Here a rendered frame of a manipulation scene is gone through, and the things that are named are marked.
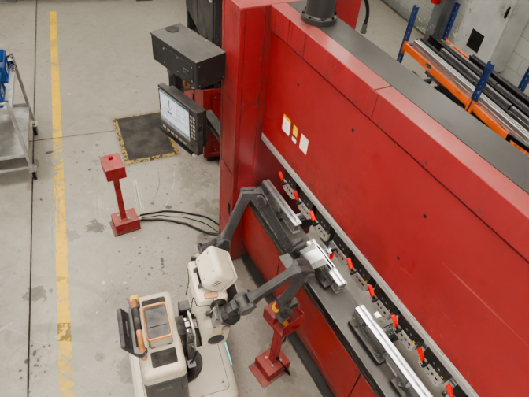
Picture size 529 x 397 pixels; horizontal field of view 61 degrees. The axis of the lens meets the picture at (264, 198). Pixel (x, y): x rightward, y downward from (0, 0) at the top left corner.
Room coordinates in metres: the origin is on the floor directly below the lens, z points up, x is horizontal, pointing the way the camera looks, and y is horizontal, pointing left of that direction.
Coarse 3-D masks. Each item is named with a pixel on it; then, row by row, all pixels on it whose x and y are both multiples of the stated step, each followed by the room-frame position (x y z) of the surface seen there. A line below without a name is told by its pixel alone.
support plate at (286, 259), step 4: (312, 244) 1.95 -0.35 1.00; (304, 248) 1.91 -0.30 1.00; (308, 248) 1.92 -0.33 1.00; (312, 248) 1.92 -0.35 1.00; (304, 252) 1.88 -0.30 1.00; (308, 252) 1.88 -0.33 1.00; (280, 256) 1.82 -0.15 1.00; (284, 256) 1.83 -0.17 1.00; (288, 256) 1.83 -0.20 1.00; (280, 260) 1.80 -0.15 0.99; (284, 260) 1.79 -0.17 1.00; (288, 260) 1.80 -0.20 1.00; (292, 260) 1.80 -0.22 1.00; (320, 260) 1.83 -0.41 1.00; (324, 260) 1.83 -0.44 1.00; (284, 264) 1.76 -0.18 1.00; (288, 264) 1.77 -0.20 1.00; (312, 264) 1.79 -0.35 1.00; (316, 264) 1.79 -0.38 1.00; (320, 264) 1.80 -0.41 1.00; (324, 264) 1.80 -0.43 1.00; (316, 268) 1.77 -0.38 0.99
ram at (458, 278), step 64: (320, 128) 2.06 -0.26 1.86; (320, 192) 1.96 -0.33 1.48; (384, 192) 1.59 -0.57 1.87; (448, 192) 1.35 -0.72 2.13; (384, 256) 1.47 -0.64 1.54; (448, 256) 1.23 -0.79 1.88; (512, 256) 1.06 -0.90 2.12; (448, 320) 1.11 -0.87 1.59; (512, 320) 0.95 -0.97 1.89; (512, 384) 0.82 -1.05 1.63
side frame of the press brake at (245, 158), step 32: (224, 0) 2.67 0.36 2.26; (256, 0) 2.61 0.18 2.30; (288, 0) 2.67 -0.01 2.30; (352, 0) 2.89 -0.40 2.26; (224, 32) 2.65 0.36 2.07; (256, 32) 2.54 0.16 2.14; (256, 64) 2.55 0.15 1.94; (224, 96) 2.64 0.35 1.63; (256, 96) 2.55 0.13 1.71; (224, 128) 2.63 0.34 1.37; (256, 128) 2.57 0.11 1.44; (224, 160) 2.62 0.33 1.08; (256, 160) 2.58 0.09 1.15; (224, 192) 2.59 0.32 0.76; (224, 224) 2.58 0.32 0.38
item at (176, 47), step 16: (160, 32) 2.80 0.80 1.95; (176, 32) 2.83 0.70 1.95; (192, 32) 2.86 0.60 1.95; (160, 48) 2.74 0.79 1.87; (176, 48) 2.62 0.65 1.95; (192, 48) 2.64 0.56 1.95; (208, 48) 2.66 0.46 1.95; (176, 64) 2.61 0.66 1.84; (192, 64) 2.50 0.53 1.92; (208, 64) 2.54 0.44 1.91; (224, 64) 2.64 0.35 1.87; (176, 80) 2.83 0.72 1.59; (192, 80) 2.50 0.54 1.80; (208, 80) 2.54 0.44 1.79
